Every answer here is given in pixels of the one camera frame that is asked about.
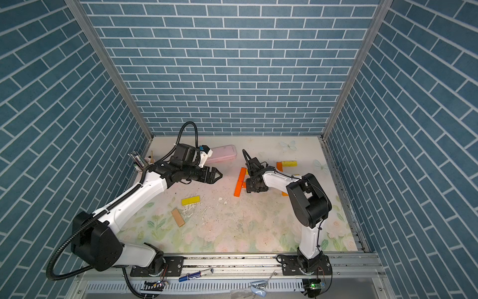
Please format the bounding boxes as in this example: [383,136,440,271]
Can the yellow block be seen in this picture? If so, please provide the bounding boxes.
[281,161,298,167]
[181,196,200,206]

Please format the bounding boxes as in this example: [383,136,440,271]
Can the aluminium front rail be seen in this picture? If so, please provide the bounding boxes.
[74,252,389,292]

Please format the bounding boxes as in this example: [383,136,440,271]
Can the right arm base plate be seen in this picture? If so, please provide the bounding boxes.
[276,253,332,276]

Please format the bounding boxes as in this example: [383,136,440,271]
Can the wooden block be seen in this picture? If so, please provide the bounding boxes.
[171,208,185,227]

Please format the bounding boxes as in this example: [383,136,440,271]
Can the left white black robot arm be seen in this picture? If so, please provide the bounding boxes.
[71,163,223,276]

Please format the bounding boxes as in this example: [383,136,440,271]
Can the left black corrugated cable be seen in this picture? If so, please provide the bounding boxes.
[45,121,199,281]

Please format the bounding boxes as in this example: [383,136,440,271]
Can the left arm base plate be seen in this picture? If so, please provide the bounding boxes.
[130,256,184,278]

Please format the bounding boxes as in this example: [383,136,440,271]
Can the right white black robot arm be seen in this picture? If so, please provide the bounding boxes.
[242,150,332,264]

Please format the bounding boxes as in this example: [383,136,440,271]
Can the orange block low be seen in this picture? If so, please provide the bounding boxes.
[238,168,247,184]

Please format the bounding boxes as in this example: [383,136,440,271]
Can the pens in cup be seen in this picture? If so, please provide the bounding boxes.
[128,151,151,172]

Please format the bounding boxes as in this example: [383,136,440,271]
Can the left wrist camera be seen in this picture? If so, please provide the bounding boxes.
[169,143,213,168]

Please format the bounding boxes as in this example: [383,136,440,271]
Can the blue screwdriver on rail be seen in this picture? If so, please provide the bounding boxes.
[179,268,214,282]

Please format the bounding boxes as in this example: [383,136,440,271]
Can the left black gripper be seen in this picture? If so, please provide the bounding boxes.
[181,163,224,183]

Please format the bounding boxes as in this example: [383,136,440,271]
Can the pink pencil case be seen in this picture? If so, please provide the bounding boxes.
[207,145,237,164]

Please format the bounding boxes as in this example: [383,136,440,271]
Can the green lit circuit board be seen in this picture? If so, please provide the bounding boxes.
[301,279,324,299]

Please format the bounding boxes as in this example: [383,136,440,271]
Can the clear plastic bag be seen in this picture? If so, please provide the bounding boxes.
[230,280,268,299]

